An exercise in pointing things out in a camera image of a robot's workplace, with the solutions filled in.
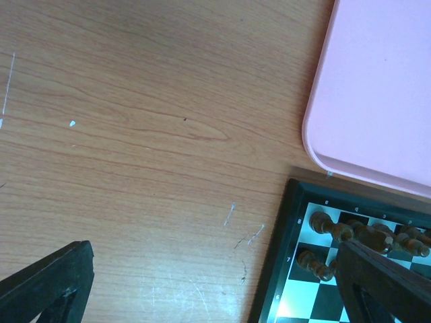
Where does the dark brown rook piece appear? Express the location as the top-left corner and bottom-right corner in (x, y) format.
(309, 211), (335, 234)

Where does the pink plastic tray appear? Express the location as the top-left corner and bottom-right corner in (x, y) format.
(302, 1), (430, 197)

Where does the dark brown pawn piece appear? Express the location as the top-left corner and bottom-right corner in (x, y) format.
(296, 250), (334, 281)

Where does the dark brown queen piece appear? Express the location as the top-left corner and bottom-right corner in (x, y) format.
(396, 225), (430, 258)

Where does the dark brown bishop piece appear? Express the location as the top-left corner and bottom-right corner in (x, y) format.
(347, 219), (393, 254)

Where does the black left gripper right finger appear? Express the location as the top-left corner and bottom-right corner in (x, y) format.
(335, 241), (430, 322)

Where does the dark brown knight piece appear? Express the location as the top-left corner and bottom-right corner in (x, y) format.
(331, 223), (354, 243)

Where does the black white chess board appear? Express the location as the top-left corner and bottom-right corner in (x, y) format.
(248, 178), (430, 322)

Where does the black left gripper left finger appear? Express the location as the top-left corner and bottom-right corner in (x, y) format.
(1, 240), (94, 322)

